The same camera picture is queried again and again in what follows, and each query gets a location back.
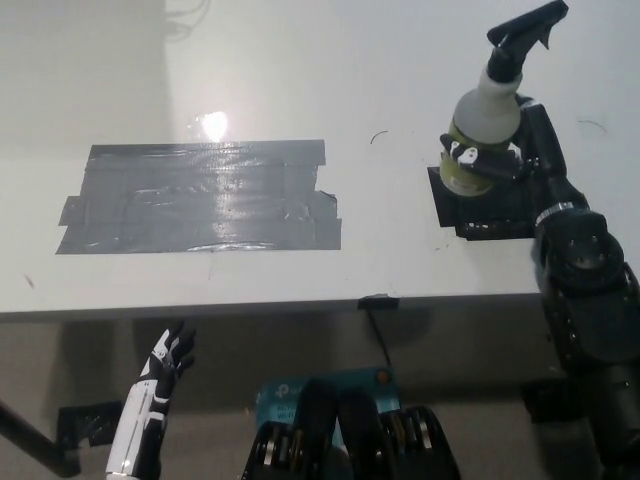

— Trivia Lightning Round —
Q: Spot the thin black cable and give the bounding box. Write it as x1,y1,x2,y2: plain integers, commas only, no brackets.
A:
366,308,394,365

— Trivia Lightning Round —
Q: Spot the green label spray bottle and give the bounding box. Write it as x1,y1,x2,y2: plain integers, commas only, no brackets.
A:
438,0,571,198

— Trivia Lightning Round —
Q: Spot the small black tape strip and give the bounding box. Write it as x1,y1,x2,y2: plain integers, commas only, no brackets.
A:
357,294,401,311

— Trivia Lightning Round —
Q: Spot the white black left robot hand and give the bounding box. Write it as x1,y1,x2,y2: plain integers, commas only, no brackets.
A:
103,321,197,476

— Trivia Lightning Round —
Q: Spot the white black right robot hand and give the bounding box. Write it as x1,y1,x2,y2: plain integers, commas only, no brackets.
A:
438,93,577,220

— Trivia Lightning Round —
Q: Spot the teal router box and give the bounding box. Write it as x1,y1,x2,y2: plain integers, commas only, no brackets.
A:
255,366,402,444

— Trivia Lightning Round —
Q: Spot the black tape square spot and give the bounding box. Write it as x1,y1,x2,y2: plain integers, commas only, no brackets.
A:
426,166,540,244

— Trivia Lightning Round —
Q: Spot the black metal table leg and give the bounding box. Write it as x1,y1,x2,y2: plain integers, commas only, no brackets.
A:
0,397,82,477

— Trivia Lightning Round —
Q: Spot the black floor tape patch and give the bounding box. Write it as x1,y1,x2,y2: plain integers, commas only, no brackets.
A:
56,399,125,449
519,382,587,425

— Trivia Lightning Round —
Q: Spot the large grey tape patch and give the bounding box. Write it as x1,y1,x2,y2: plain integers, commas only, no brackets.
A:
54,138,344,258

